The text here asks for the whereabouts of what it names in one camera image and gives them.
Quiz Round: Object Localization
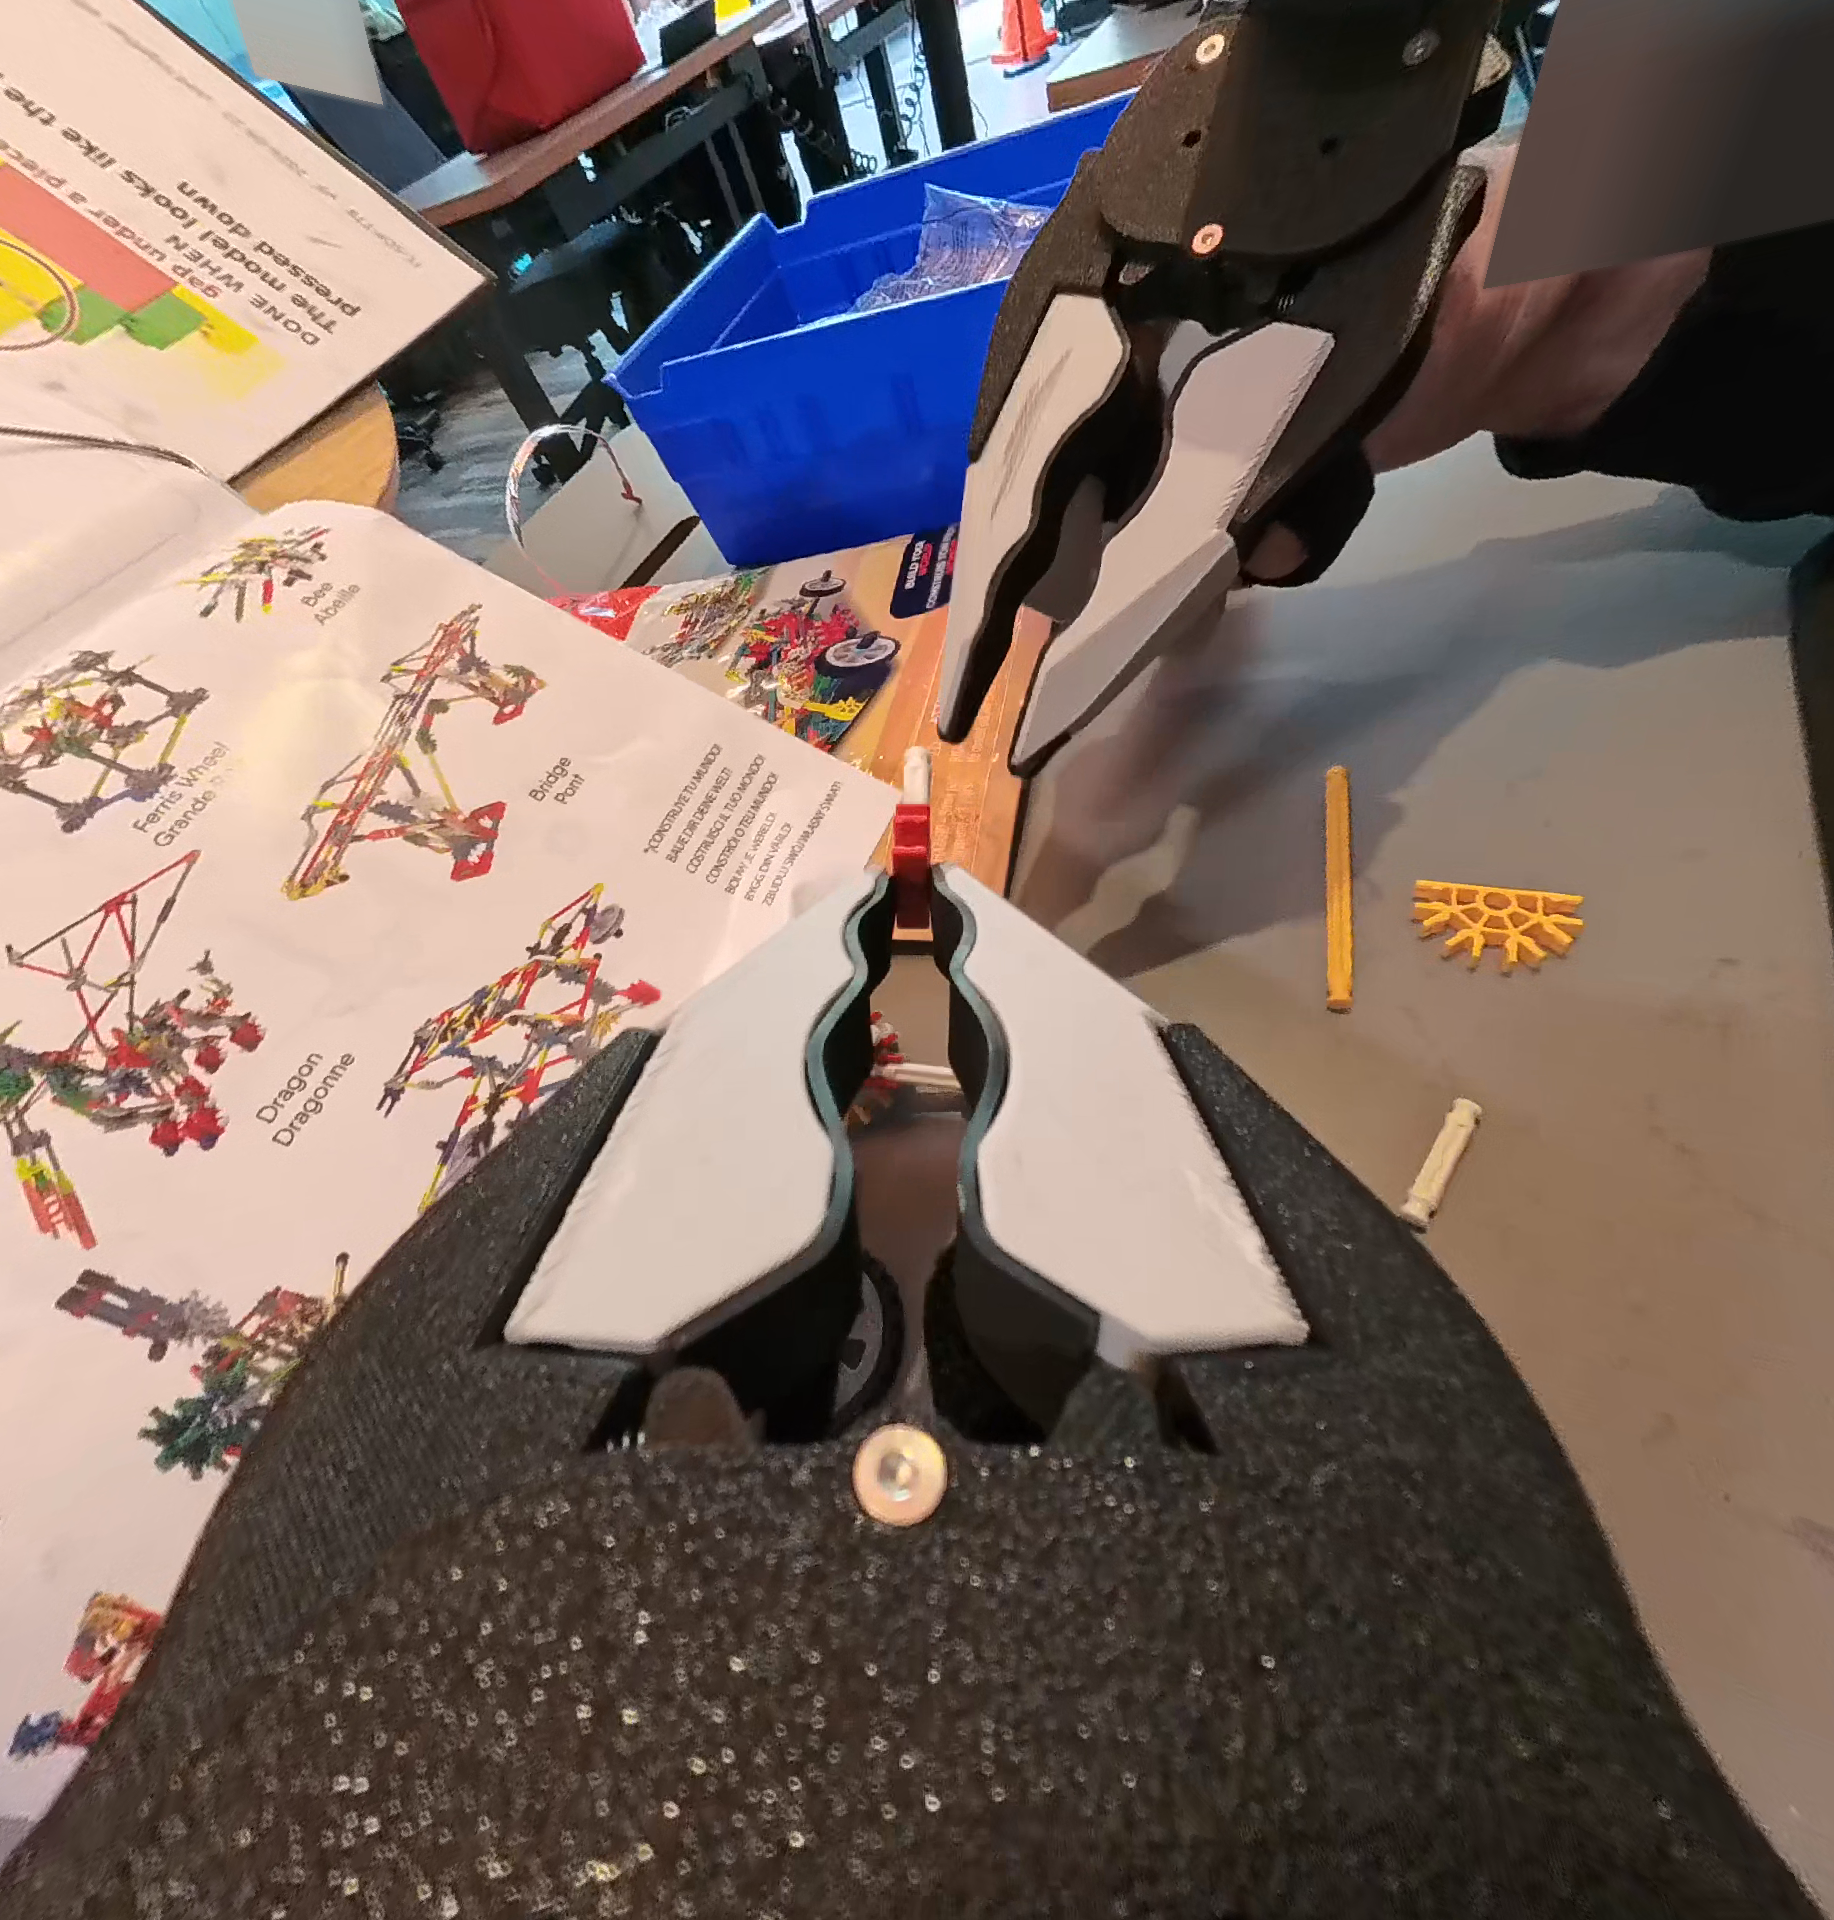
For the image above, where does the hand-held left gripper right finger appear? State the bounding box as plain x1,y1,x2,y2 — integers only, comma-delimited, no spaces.
924,866,1309,1373

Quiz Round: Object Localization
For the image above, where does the short white plastic rod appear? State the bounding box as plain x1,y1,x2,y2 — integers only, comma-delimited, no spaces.
1400,1098,1486,1229

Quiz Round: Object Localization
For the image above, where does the person's right forearm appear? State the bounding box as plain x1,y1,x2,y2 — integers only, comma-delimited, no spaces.
1494,211,1834,529

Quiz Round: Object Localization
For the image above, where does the model overview paper sheet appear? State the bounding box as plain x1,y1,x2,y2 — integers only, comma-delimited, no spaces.
0,502,901,1824

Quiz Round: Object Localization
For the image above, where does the red fabric bag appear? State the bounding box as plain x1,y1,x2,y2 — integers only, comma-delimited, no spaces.
392,0,649,155

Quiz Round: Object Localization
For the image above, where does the dark office desk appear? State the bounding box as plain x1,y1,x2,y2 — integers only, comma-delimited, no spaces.
399,0,820,301

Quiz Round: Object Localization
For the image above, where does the printed instruction card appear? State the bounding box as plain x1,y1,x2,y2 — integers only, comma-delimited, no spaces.
0,0,498,483

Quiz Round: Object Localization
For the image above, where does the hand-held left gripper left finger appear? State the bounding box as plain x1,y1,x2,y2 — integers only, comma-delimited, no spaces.
504,870,880,1359

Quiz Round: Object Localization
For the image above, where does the white tag with wire loop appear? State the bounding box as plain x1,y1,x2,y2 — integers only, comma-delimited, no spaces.
504,425,705,596

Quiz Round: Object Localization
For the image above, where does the orange toy set box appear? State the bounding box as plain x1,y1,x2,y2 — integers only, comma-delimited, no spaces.
774,528,1061,916

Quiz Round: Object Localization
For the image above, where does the clear bag of plastic pieces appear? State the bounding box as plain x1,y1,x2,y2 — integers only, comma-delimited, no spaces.
548,567,895,759

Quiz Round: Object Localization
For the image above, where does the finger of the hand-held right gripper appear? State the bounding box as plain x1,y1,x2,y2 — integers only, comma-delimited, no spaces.
934,294,1133,746
1008,323,1340,778

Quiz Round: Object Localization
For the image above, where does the round wooden board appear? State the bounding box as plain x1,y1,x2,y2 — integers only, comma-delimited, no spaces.
234,383,401,516

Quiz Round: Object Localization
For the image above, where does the person's right hand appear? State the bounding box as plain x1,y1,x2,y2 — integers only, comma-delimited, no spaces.
1250,243,1717,591

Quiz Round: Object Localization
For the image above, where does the long yellow plastic rod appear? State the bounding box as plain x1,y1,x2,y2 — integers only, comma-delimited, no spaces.
1320,765,1357,1009

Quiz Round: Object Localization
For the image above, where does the grey toy wheel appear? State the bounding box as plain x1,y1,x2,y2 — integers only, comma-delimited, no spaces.
826,1254,907,1428

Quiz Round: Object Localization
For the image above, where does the yellow plastic fan connector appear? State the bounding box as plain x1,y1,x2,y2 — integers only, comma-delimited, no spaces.
1408,879,1587,975

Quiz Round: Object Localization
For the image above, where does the blue plastic bin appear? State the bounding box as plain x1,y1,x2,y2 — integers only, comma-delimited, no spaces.
609,89,1144,567

